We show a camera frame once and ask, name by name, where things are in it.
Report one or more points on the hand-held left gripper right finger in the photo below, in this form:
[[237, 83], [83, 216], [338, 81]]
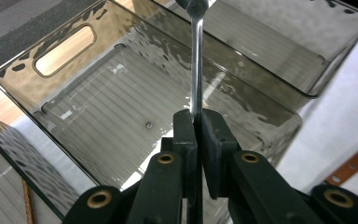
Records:
[[216, 143]]

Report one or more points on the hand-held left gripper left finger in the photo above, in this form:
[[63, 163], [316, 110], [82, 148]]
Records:
[[186, 137]]

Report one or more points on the steel spoon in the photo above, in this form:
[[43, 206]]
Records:
[[197, 62]]

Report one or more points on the smoky transparent plastic bin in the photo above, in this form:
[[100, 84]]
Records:
[[28, 155], [276, 40], [105, 109]]

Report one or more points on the brown wooden chopstick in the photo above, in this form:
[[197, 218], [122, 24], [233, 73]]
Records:
[[28, 202]]

